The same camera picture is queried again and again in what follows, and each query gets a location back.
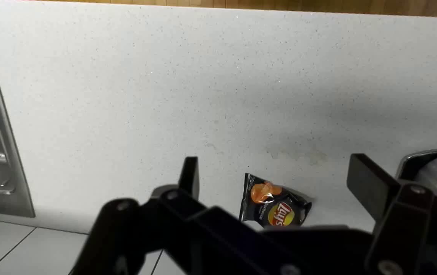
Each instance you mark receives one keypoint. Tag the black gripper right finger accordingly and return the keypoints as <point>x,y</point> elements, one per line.
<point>371,184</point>

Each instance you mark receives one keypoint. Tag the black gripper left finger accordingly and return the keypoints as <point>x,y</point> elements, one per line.
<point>189,177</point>

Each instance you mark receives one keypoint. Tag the black chips bag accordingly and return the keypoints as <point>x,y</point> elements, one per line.
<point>273,204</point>

